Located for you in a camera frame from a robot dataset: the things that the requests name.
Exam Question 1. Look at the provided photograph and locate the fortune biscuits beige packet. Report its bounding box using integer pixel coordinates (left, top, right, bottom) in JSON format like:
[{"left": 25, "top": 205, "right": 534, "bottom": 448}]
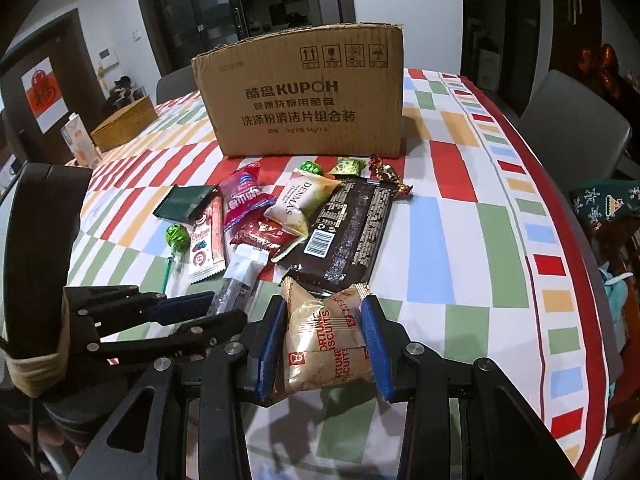
[{"left": 273, "top": 278, "right": 373, "bottom": 403}]

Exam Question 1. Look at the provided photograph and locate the dark green christmas bag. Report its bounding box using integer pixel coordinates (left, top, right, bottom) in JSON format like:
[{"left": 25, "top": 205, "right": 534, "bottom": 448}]
[{"left": 568, "top": 179, "right": 640, "bottom": 226}]

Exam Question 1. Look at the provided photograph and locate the red snack packet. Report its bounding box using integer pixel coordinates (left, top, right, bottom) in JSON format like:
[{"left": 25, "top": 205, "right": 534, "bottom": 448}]
[{"left": 231, "top": 219, "right": 296, "bottom": 258}]

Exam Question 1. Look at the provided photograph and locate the woven wicker box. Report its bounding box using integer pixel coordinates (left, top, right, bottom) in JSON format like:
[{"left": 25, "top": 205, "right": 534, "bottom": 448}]
[{"left": 90, "top": 96, "right": 158, "bottom": 152}]

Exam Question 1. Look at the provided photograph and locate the grey chair far left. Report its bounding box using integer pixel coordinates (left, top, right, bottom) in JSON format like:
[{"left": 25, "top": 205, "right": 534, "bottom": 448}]
[{"left": 156, "top": 66, "right": 198, "bottom": 105}]

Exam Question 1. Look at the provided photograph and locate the dark green snack pouch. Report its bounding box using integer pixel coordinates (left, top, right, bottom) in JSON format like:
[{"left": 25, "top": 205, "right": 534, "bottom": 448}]
[{"left": 153, "top": 185, "right": 216, "bottom": 226}]

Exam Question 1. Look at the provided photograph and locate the dark brown entrance door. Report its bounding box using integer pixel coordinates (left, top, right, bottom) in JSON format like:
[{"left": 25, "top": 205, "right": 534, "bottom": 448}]
[{"left": 1, "top": 10, "right": 106, "bottom": 165}]

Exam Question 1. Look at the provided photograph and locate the pink purple snack packet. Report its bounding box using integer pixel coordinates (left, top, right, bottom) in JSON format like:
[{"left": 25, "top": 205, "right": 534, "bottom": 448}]
[{"left": 218, "top": 162, "right": 277, "bottom": 235}]

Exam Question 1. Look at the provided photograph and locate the dark chocolate bar wrapper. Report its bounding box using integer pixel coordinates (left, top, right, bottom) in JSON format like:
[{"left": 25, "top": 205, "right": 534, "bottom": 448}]
[{"left": 282, "top": 177, "right": 398, "bottom": 297}]

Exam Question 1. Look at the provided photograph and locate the brown cardboard box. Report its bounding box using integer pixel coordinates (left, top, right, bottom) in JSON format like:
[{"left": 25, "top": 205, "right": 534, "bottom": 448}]
[{"left": 191, "top": 23, "right": 404, "bottom": 158}]

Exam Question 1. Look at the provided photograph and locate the green yellow snack packet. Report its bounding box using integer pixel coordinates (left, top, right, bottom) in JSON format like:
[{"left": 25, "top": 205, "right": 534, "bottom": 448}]
[{"left": 329, "top": 157, "right": 367, "bottom": 178}]

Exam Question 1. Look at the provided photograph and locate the white orange drink carton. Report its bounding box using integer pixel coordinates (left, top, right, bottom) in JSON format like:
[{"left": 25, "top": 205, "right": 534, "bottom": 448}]
[{"left": 61, "top": 113, "right": 102, "bottom": 169}]

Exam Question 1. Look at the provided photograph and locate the red foil balloon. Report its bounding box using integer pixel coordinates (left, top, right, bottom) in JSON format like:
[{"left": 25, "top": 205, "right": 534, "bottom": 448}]
[{"left": 578, "top": 44, "right": 620, "bottom": 99}]

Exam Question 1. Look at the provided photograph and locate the grey chair right side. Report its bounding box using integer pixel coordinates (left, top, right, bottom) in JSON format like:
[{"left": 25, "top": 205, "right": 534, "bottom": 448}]
[{"left": 518, "top": 70, "right": 631, "bottom": 193}]

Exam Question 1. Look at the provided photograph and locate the green lollipop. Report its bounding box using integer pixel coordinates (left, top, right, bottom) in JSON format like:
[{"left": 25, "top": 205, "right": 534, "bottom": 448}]
[{"left": 162, "top": 223, "right": 191, "bottom": 294}]

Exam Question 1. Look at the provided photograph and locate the grey chair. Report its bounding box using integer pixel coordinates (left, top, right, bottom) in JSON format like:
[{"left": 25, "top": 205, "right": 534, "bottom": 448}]
[
  {"left": 156, "top": 66, "right": 198, "bottom": 105},
  {"left": 518, "top": 70, "right": 631, "bottom": 193}
]

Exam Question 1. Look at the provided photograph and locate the colourful checkered tablecloth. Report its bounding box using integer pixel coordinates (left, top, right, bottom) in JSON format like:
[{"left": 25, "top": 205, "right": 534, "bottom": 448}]
[{"left": 68, "top": 70, "right": 608, "bottom": 479}]

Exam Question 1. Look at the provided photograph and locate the clear silver tube packet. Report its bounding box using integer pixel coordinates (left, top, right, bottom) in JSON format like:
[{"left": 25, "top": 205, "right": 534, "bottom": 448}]
[{"left": 206, "top": 244, "right": 269, "bottom": 316}]

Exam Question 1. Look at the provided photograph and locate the white wall intercom panel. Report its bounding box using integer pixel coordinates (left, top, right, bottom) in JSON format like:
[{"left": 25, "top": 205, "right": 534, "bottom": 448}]
[{"left": 99, "top": 48, "right": 119, "bottom": 70}]

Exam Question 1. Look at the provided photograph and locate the white pink snack stick packet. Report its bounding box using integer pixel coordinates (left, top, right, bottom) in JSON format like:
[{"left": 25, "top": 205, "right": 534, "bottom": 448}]
[{"left": 189, "top": 194, "right": 226, "bottom": 283}]

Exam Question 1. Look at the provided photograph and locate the glass sliding door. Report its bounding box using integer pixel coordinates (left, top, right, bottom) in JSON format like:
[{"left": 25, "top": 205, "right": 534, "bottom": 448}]
[{"left": 138, "top": 0, "right": 247, "bottom": 76}]

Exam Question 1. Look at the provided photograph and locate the red gold candy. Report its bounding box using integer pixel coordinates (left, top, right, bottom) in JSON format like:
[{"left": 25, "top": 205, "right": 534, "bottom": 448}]
[{"left": 369, "top": 155, "right": 412, "bottom": 196}]

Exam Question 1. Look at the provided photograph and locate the small green candy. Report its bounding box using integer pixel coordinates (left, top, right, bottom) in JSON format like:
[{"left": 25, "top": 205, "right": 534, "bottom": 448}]
[{"left": 299, "top": 160, "right": 324, "bottom": 176}]

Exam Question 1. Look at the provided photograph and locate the Denmas cream snack packet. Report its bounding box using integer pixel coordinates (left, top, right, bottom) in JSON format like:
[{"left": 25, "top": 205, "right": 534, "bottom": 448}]
[{"left": 264, "top": 169, "right": 340, "bottom": 237}]

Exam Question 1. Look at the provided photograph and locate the teal cloth on chair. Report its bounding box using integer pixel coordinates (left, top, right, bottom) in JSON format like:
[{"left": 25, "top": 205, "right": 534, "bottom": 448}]
[{"left": 599, "top": 262, "right": 632, "bottom": 352}]

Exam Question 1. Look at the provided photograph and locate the red fu character poster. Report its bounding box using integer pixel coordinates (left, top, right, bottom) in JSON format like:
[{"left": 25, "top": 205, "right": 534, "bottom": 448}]
[{"left": 21, "top": 58, "right": 68, "bottom": 134}]

